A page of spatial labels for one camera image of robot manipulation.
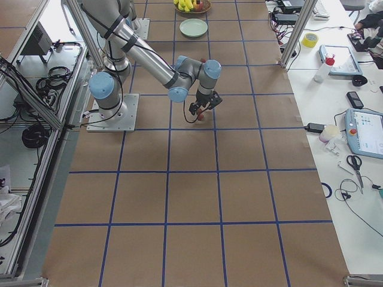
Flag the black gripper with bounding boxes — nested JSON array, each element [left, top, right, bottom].
[[189, 90, 223, 115]]

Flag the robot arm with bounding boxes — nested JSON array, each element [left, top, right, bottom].
[[81, 1, 223, 117], [119, 0, 141, 30]]

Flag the light green plate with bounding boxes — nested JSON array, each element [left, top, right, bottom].
[[179, 19, 208, 38]]

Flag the red apple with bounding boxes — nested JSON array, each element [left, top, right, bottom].
[[194, 0, 203, 12]]

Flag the wicker fruit basket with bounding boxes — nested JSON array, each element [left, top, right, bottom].
[[173, 1, 211, 14]]

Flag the yellow banana bunch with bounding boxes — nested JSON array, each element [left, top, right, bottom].
[[173, 0, 196, 13]]

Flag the black power adapter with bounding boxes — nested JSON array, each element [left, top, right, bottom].
[[304, 123, 326, 134]]

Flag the red capped squeeze bottle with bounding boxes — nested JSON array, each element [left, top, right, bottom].
[[313, 54, 335, 83]]

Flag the yellow tape roll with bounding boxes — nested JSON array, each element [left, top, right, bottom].
[[302, 32, 319, 48]]

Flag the far teach pendant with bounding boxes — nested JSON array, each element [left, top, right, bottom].
[[318, 45, 363, 76]]

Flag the teach pendant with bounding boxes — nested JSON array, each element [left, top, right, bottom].
[[345, 109, 382, 159], [318, 45, 363, 76]]

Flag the black handheld device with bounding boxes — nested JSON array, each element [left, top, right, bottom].
[[346, 91, 364, 109]]

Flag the blue tape roll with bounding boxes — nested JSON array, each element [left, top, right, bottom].
[[321, 182, 333, 199]]

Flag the black small bowl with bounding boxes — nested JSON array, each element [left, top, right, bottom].
[[352, 75, 368, 87]]

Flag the near teach pendant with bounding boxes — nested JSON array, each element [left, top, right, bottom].
[[345, 109, 382, 159]]

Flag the black scissors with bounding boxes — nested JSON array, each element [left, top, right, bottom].
[[346, 155, 364, 194]]

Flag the grey control box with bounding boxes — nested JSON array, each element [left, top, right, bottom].
[[16, 22, 53, 64]]

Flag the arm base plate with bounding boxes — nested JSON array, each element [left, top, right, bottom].
[[132, 17, 150, 40], [86, 93, 139, 132]]

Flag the aluminium frame post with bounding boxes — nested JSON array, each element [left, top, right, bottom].
[[280, 0, 317, 68]]

